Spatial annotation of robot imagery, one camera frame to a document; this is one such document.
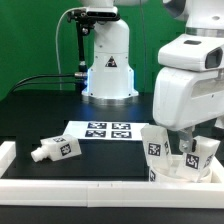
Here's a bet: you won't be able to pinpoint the grey cable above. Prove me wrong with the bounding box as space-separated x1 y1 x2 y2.
54 7 88 91

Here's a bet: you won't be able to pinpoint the white U-shaped frame fence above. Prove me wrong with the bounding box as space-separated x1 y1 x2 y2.
0 141 224 209

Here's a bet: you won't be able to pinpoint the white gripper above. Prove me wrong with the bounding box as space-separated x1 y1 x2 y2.
153 34 224 153

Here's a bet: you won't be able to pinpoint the white round stool seat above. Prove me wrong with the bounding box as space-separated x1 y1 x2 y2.
149 160 212 183

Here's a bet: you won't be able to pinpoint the white marker tag sheet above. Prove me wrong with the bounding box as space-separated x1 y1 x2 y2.
64 121 145 141

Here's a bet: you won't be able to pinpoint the black cables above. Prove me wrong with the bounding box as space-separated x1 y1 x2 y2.
9 73 88 94

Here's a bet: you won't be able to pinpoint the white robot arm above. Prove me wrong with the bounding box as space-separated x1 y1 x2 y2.
80 0 224 152

